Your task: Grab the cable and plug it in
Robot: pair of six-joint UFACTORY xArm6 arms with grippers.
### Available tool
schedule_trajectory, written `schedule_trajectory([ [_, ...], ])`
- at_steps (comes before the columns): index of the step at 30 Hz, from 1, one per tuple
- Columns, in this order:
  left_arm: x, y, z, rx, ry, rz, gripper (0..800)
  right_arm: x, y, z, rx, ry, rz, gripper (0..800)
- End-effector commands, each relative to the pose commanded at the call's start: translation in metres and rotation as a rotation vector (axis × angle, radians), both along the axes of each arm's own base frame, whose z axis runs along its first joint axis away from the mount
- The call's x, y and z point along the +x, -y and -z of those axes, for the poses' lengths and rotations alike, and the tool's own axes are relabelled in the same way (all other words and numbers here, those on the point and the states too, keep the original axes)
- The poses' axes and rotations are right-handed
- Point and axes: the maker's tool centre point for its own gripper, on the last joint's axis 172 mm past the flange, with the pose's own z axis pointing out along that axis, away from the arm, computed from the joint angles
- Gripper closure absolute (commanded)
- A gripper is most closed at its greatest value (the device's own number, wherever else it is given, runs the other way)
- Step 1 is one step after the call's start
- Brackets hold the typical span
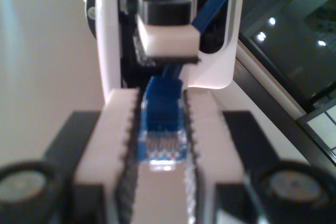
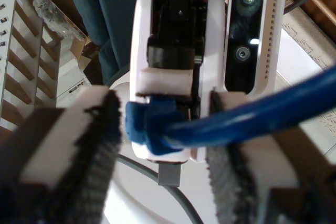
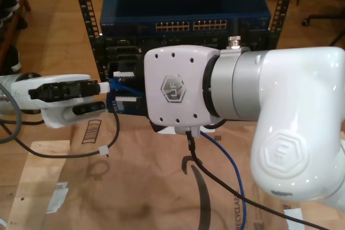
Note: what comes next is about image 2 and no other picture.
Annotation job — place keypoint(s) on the teal sofa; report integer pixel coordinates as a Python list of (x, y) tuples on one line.
[(113, 11)]

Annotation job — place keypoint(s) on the brown cardboard box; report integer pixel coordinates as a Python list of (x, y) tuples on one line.
[(78, 48)]

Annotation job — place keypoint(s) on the white box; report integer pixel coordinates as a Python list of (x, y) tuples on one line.
[(71, 77)]

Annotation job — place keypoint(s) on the clear plastic bag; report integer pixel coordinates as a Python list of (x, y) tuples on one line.
[(50, 9)]

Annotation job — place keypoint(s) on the white slotted shelf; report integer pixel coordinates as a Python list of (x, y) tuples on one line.
[(10, 51)]

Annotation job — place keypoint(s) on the white printed sheet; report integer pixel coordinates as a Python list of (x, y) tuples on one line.
[(302, 51)]

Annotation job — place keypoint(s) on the wooden stairs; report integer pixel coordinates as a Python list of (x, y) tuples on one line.
[(315, 11)]

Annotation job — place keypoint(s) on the white camera bar with bracket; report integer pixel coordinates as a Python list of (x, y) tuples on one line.
[(246, 24)]

